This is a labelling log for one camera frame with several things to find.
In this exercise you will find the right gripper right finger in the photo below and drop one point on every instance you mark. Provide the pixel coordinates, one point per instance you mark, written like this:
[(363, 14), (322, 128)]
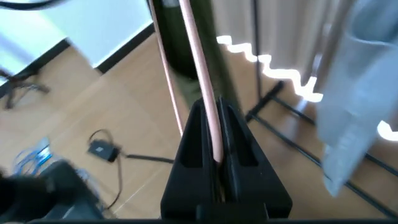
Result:
[(264, 189)]

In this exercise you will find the green garment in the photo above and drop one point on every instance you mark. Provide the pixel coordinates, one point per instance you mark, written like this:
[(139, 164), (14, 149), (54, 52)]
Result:
[(177, 37)]

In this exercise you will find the beige curtain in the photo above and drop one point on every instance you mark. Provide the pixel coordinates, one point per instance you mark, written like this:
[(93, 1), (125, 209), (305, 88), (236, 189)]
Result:
[(280, 25)]

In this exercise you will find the pale grey shorts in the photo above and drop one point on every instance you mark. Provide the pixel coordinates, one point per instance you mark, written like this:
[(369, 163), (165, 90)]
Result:
[(357, 93)]

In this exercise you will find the black clothes rack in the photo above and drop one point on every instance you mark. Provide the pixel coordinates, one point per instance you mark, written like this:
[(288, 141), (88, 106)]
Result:
[(264, 99)]

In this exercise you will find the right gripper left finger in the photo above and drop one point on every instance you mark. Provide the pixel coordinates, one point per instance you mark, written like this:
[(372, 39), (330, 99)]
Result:
[(174, 193)]

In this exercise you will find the black power adapter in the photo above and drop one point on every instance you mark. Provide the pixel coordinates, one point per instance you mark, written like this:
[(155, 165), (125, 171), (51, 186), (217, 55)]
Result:
[(102, 150)]

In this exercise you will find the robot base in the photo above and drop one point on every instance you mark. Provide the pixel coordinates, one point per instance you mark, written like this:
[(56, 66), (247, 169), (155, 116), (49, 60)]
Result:
[(71, 193)]

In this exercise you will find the dark brown stand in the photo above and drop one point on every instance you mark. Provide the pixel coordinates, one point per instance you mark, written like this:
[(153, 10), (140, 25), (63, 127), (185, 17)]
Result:
[(18, 84)]

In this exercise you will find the pink clothes hanger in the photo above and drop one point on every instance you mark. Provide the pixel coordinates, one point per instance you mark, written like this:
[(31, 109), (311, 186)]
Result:
[(205, 84)]

